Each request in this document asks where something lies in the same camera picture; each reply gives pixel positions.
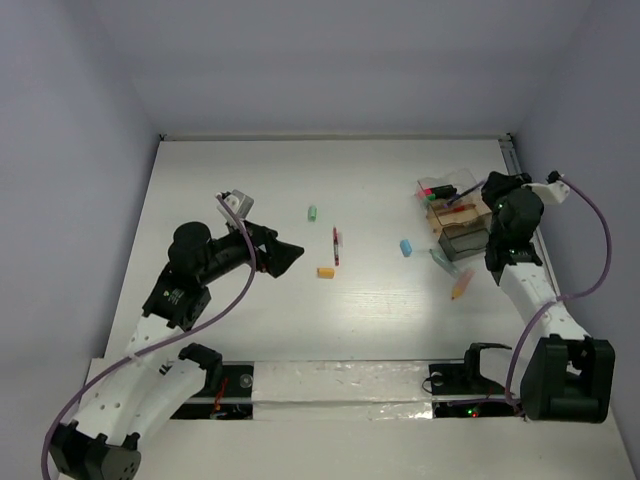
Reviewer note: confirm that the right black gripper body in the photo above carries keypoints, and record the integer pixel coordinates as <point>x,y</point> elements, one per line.
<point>495,192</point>

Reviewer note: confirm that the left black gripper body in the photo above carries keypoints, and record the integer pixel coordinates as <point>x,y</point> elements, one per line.
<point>230,252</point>

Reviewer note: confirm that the purple gel pen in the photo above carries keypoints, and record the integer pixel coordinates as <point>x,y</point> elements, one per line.
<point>463,194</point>

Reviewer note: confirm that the red pen with clip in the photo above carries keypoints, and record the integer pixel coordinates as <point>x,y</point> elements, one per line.
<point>336,246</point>

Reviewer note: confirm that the pink orange highlighter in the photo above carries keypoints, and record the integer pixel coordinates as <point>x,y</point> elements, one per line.
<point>461,283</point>

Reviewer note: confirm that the red gel pen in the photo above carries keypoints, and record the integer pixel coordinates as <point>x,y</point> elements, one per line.
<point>462,208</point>

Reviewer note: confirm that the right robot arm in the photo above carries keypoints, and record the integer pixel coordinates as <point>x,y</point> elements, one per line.
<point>558,371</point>

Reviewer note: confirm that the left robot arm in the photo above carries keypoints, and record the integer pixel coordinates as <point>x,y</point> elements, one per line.
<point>160,368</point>

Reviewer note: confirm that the clear organizer container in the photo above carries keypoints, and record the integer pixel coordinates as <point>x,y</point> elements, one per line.
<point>459,235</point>

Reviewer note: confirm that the green highlighter cap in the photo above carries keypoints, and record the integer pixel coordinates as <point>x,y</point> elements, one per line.
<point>312,213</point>

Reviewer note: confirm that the blue highlighter cap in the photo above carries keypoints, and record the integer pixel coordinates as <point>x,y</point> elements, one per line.
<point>405,248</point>

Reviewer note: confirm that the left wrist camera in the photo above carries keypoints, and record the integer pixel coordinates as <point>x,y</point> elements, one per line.
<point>236,202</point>

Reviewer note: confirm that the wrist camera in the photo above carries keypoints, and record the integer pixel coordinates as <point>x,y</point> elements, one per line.
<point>236,202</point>
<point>553,192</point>

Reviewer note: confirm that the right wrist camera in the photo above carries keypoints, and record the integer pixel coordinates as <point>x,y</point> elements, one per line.
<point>553,192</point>

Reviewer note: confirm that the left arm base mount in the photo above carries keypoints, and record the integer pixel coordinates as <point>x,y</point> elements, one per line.
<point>231,399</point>

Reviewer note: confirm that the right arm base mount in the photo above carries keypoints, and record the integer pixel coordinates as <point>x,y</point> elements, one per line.
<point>458,389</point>

